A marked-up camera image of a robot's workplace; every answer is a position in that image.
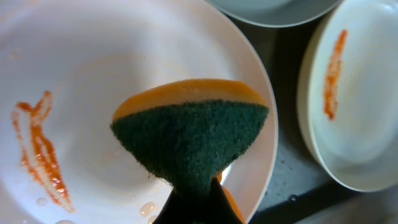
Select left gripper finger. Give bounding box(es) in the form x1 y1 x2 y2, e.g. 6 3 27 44
153 178 243 224

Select green and orange sponge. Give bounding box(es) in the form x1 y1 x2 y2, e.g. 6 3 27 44
110 78 270 224

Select white plate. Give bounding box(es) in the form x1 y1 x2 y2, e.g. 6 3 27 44
297 0 397 192
1 1 278 223

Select pale grey plate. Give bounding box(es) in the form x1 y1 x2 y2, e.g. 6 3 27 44
207 0 341 28

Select brown serving tray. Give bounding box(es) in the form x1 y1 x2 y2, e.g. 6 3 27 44
233 19 397 223

